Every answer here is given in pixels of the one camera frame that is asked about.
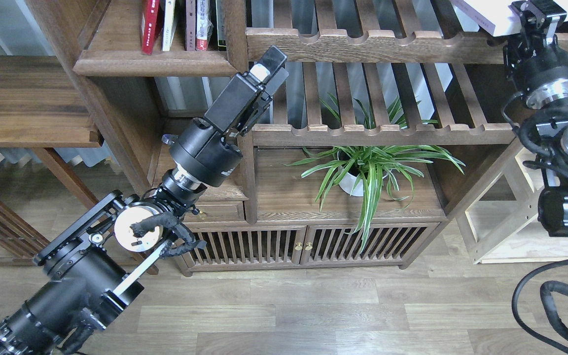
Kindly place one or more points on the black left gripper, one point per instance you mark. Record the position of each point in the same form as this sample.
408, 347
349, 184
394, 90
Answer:
200, 149

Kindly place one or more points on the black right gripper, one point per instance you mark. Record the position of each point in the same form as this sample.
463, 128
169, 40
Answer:
534, 62

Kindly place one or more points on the white cover book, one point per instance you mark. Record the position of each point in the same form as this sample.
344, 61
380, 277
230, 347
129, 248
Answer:
496, 16

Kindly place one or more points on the yellow green cover book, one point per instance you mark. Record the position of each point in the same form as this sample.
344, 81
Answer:
170, 8

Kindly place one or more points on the red cover book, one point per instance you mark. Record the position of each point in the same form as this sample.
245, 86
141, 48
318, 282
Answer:
150, 25

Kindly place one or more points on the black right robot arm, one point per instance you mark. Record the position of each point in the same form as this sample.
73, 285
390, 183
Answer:
546, 135

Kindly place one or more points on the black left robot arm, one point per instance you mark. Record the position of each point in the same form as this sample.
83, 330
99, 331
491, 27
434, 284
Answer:
94, 266

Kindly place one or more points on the upright books on shelf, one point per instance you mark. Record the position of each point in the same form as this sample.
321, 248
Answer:
204, 25

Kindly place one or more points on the light wooden shelf unit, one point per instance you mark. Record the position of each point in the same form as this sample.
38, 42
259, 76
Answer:
501, 225

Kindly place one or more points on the spider plant in white pot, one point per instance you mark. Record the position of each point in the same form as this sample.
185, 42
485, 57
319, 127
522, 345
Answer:
375, 169

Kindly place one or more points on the dark wooden bookshelf cabinet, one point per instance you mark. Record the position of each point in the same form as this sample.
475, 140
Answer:
378, 88

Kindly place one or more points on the dark wooden side table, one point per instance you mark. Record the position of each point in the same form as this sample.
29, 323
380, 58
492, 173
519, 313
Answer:
42, 113

